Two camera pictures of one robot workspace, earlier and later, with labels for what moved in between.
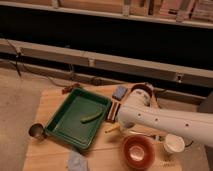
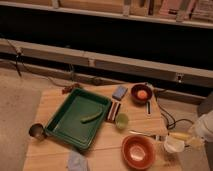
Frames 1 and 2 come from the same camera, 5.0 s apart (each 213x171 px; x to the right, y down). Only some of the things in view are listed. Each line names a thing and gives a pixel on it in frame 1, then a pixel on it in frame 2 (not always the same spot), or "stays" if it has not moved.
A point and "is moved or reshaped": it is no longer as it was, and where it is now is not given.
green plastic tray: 66,123 stays
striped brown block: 113,112 stays
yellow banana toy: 113,127 is moved or reshaped
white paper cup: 174,143 stays
